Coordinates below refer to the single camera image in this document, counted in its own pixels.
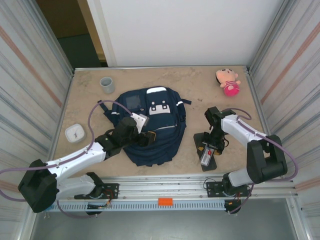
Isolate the navy blue backpack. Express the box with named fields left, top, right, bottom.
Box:
left=96, top=86, right=193, bottom=168

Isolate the clear box with red label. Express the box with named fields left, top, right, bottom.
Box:
left=199, top=146, right=216, bottom=166

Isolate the black pencil case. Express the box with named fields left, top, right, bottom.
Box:
left=193, top=132, right=218, bottom=173

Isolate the pink plush doll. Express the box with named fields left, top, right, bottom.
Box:
left=215, top=68, right=242, bottom=98

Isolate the white square container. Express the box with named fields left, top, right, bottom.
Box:
left=64, top=124, right=87, bottom=144

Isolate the grey plastic cup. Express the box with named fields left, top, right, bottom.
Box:
left=99, top=76, right=116, bottom=95

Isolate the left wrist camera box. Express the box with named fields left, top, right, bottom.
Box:
left=131, top=112, right=151, bottom=132

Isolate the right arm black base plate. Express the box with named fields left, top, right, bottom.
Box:
left=205, top=181, right=252, bottom=198

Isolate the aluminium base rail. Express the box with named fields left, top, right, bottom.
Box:
left=26, top=174, right=300, bottom=202

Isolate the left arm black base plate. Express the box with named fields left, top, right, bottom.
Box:
left=74, top=183, right=120, bottom=200

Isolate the white slotted cable tray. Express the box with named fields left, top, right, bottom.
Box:
left=51, top=201, right=226, bottom=211

